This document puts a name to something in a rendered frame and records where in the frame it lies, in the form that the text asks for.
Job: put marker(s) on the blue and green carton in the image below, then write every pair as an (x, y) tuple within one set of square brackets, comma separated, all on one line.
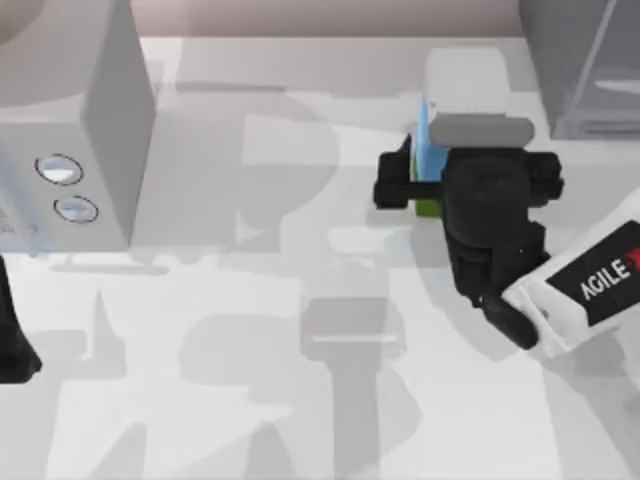
[(429, 160)]

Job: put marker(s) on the pale microwave oven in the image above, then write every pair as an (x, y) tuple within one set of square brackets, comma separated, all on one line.
[(100, 75)]

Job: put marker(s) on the small round microwave knob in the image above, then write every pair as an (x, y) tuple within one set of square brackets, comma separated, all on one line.
[(76, 209)]

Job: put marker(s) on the large round microwave knob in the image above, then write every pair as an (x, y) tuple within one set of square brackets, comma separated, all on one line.
[(59, 169)]

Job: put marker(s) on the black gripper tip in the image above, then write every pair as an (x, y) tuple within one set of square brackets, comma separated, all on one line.
[(12, 340)]

